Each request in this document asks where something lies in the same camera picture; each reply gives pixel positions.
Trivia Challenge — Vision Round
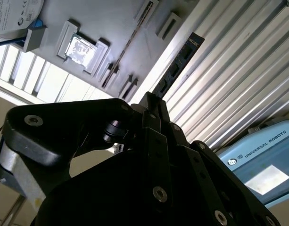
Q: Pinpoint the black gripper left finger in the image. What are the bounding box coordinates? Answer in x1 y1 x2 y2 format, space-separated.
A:
0 91 173 205

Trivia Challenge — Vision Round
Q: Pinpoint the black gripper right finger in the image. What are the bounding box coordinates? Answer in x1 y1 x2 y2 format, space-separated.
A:
158 100 281 226

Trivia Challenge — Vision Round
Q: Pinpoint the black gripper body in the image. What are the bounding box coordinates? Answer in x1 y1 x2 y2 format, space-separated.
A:
32 150 206 226

